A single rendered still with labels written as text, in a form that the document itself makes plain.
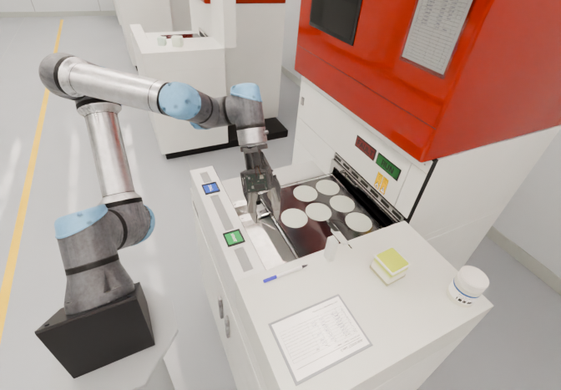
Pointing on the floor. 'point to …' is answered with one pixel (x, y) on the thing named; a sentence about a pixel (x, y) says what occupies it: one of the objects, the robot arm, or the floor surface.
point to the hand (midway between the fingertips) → (265, 216)
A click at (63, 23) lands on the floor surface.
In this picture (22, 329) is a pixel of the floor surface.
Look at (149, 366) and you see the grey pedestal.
